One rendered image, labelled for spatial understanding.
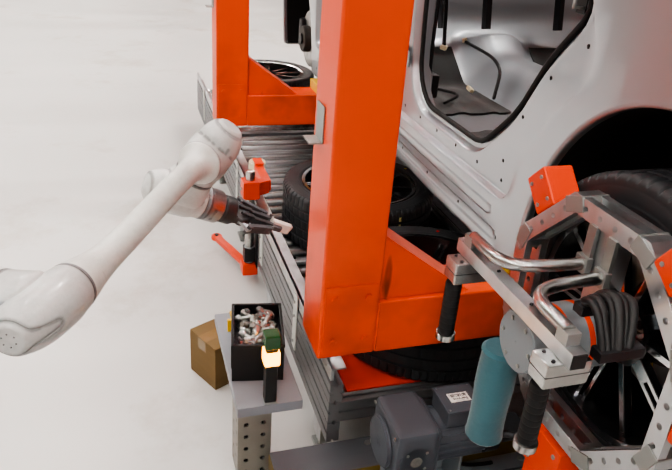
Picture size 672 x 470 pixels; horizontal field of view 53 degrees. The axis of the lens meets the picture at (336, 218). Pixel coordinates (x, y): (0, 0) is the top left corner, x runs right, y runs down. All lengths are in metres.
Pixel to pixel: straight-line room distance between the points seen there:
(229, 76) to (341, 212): 1.94
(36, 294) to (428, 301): 1.00
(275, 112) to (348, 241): 1.97
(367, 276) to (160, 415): 1.03
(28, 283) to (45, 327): 0.09
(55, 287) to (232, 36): 2.31
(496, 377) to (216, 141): 0.82
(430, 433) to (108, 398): 1.20
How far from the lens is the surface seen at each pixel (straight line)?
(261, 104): 3.51
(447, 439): 1.91
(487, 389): 1.60
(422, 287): 1.81
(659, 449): 1.37
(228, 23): 3.38
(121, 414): 2.47
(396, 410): 1.86
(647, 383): 1.53
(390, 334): 1.84
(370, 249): 1.67
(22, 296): 1.25
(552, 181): 1.53
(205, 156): 1.56
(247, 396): 1.80
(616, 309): 1.23
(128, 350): 2.74
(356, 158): 1.55
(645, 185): 1.42
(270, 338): 1.65
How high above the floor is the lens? 1.63
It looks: 26 degrees down
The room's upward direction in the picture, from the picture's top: 5 degrees clockwise
